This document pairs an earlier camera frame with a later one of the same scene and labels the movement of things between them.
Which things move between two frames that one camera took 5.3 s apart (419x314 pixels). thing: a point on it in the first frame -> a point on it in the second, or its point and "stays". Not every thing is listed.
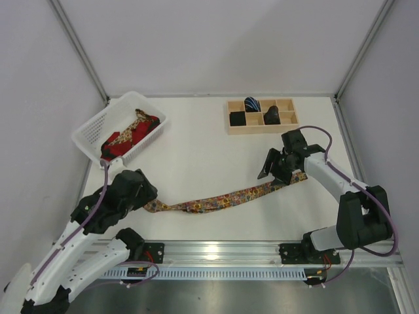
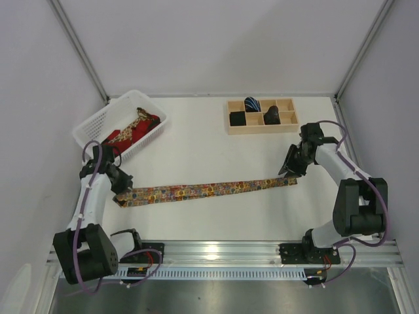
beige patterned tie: (126, 135) stays
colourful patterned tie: (195, 205) -> (142, 195)
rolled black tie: (237, 118) stays
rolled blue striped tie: (252, 104) stays
